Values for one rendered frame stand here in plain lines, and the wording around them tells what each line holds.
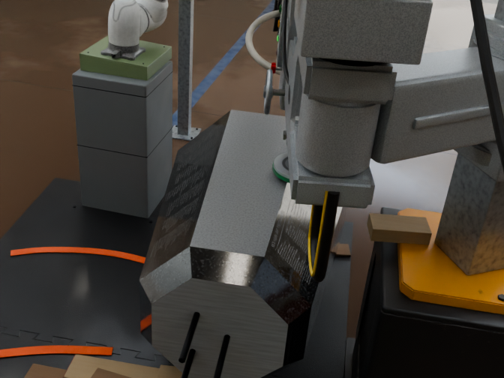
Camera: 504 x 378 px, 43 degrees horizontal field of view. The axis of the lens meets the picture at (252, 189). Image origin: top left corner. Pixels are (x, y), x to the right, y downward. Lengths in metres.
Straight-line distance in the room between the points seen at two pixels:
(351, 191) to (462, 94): 0.38
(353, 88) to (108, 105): 2.09
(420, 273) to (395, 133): 0.66
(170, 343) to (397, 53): 1.23
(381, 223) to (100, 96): 1.71
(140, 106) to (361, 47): 2.08
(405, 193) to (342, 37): 2.86
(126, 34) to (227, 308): 1.76
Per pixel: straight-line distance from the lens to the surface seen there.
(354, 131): 1.51
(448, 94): 1.66
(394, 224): 2.24
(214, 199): 2.23
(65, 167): 4.17
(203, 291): 1.98
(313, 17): 1.32
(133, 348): 2.84
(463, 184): 2.11
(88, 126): 3.48
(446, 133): 1.72
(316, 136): 1.52
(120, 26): 3.33
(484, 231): 2.09
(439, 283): 2.11
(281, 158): 2.42
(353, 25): 1.33
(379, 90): 1.46
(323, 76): 1.44
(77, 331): 2.95
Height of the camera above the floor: 2.02
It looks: 31 degrees down
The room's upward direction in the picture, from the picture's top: 5 degrees clockwise
